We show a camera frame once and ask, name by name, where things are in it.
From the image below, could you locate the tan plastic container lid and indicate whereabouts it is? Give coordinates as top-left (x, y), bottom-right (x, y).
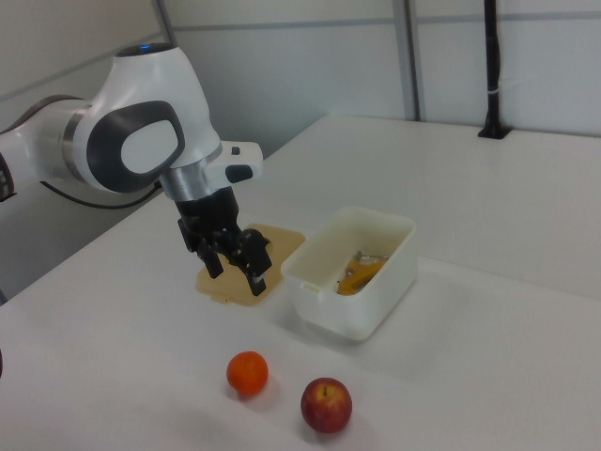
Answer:
top-left (195, 223), bottom-right (307, 308)

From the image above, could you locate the red apple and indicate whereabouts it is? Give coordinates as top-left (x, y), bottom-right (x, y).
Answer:
top-left (300, 377), bottom-right (354, 435)

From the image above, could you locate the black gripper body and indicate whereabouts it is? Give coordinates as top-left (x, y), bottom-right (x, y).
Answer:
top-left (176, 186), bottom-right (246, 254)

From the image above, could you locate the white plastic container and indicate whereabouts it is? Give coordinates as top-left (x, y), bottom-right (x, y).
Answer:
top-left (280, 205), bottom-right (419, 346)

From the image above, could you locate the black pole with base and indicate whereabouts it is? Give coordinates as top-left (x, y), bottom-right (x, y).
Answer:
top-left (477, 0), bottom-right (513, 140)

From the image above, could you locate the grey partition post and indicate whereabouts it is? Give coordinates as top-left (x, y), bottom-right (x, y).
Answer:
top-left (156, 0), bottom-right (178, 30)
top-left (403, 0), bottom-right (423, 122)

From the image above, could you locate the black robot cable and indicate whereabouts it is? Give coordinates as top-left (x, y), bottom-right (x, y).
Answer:
top-left (40, 179), bottom-right (164, 210)

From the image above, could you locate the yellow and silver tool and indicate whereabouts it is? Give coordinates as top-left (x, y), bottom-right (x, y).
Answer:
top-left (334, 250), bottom-right (391, 297)

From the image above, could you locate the orange fruit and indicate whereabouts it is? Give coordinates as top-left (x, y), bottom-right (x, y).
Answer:
top-left (226, 350), bottom-right (270, 397)

